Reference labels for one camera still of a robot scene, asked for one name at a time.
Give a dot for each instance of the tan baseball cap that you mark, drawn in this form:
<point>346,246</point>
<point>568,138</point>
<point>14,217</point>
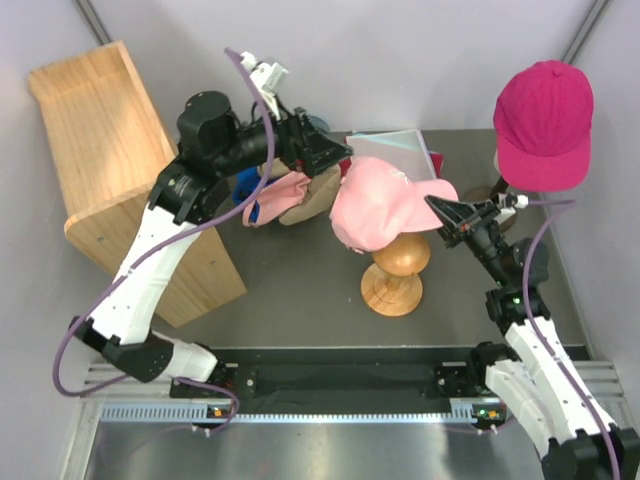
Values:
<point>320,195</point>

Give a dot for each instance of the grey slotted cable duct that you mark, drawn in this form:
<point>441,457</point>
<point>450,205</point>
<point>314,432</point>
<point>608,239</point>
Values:
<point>458,413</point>

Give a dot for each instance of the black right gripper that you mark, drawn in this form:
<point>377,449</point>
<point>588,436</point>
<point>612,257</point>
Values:
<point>460,221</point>

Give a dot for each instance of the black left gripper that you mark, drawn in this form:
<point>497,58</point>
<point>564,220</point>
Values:
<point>299,145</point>

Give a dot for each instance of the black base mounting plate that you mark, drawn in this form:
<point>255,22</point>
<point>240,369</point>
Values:
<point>419,372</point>

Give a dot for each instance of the blue baseball cap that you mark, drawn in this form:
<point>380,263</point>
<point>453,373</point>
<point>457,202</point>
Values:
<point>247,181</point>

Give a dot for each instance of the translucent zip document pouch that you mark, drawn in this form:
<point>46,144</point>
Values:
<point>406,150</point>

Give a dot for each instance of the wooden shelf box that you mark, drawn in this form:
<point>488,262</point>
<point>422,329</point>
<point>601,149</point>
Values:
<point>108,144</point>

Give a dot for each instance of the red booklet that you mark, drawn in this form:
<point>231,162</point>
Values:
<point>437,161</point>

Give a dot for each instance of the cream mannequin head stand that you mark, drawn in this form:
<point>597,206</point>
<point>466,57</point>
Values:
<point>483,193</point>

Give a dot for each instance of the light pink baseball cap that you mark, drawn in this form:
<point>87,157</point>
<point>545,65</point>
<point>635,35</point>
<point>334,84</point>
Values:
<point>377,202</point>

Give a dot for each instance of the salmon pink baseball cap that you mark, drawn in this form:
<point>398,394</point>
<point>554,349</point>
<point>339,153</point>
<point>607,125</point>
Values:
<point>275,199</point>

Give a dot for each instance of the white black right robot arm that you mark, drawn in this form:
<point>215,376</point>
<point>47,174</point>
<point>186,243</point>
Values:
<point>531,372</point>

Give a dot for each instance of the teal plastic container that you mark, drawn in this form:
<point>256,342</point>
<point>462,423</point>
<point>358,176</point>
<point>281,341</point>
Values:
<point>319,123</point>

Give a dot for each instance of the round wooden hat stand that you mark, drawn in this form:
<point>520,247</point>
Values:
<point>392,286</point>

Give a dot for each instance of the magenta baseball cap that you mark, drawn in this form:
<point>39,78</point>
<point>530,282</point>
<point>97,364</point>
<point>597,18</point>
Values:
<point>543,122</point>

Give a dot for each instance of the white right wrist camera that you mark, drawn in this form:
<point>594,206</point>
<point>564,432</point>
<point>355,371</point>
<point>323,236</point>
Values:
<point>508,204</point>

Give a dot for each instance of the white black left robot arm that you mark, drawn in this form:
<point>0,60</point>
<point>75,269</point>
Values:
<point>213,147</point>

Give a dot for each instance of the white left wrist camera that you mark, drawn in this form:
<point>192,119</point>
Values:
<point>267,77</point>

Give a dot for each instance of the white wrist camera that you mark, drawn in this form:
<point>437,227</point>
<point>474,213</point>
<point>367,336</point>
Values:
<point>267,77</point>
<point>508,204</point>

